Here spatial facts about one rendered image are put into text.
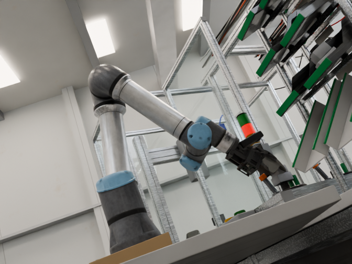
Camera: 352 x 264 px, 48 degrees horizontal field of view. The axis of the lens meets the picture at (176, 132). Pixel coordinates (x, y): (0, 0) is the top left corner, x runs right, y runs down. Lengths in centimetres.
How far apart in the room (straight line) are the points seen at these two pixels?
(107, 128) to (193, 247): 77
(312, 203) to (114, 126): 82
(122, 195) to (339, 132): 63
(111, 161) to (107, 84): 25
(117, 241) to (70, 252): 872
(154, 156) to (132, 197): 141
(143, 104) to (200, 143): 22
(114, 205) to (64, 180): 914
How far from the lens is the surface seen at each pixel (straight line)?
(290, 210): 74
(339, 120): 123
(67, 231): 994
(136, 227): 111
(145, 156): 253
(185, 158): 134
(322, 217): 102
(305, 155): 130
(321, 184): 135
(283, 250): 119
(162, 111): 126
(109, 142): 136
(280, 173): 147
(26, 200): 1044
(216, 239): 71
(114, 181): 115
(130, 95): 130
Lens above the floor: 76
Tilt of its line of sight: 23 degrees up
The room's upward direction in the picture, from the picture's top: 21 degrees counter-clockwise
